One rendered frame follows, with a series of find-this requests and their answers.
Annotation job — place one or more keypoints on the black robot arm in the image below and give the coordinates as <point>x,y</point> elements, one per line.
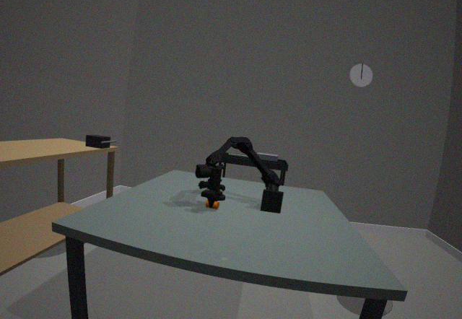
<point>211,170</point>

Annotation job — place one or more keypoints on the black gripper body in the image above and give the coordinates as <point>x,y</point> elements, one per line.
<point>214,186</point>

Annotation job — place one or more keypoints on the orange tapered knob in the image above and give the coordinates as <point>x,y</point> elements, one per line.
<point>215,205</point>

